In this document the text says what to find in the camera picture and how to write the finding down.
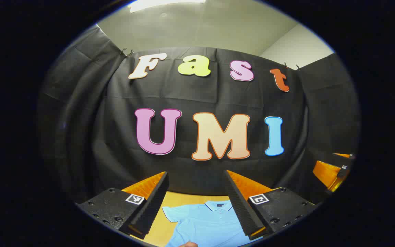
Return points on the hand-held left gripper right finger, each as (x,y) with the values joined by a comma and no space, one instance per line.
(242,212)

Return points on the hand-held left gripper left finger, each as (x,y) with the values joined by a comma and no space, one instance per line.
(153,209)

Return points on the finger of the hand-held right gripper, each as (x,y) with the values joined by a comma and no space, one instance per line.
(345,156)
(326,173)

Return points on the light blue T-shirt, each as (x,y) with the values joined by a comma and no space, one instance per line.
(204,223)

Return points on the black backdrop cloth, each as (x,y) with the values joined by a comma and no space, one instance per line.
(197,96)

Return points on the white ceiling light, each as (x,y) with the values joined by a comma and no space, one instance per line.
(163,4)

